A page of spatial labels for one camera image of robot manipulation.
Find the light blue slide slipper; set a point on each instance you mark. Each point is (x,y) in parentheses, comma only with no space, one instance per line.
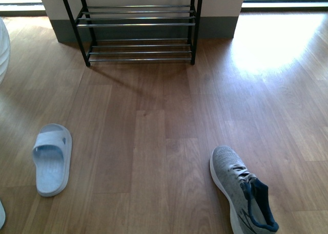
(51,155)

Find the grey knit sneaker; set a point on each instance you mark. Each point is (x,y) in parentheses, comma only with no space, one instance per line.
(248,197)

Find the black metal shoe rack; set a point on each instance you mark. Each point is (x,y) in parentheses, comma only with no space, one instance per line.
(132,33)

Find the white round object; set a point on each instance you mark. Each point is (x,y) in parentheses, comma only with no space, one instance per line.
(5,50)

